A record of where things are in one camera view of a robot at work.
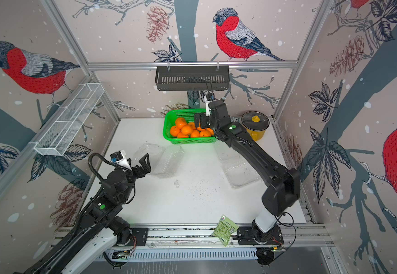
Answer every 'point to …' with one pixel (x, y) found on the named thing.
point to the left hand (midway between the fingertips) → (142, 153)
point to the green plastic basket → (173, 134)
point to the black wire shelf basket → (192, 78)
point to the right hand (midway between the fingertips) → (204, 111)
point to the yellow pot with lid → (256, 123)
